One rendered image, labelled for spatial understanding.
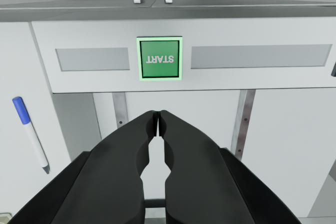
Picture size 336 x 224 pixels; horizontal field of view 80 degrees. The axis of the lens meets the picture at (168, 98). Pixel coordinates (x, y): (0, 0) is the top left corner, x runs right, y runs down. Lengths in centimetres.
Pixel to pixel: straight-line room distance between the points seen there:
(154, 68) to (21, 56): 16
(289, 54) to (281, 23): 5
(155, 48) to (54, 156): 24
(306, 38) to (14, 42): 36
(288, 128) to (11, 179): 58
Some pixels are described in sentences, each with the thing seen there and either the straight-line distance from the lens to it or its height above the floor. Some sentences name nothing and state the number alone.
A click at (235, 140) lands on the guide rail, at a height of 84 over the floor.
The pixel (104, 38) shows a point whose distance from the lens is 27.
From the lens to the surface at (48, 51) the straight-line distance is 30.
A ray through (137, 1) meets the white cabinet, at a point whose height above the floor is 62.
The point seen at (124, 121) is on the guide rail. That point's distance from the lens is 45.
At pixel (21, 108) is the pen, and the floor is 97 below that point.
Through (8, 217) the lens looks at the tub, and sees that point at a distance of 53.
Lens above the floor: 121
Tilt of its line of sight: 63 degrees down
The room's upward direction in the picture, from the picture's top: 177 degrees clockwise
